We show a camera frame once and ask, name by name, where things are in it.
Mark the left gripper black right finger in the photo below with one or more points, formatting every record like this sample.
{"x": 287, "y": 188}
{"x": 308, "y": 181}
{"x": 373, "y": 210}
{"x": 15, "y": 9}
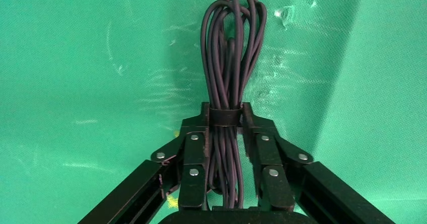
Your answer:
{"x": 270, "y": 155}

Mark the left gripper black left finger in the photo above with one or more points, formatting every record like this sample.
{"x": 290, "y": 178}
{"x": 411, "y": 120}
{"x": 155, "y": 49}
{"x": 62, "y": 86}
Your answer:
{"x": 193, "y": 155}

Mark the green table mat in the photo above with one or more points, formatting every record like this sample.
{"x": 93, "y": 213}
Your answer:
{"x": 83, "y": 65}

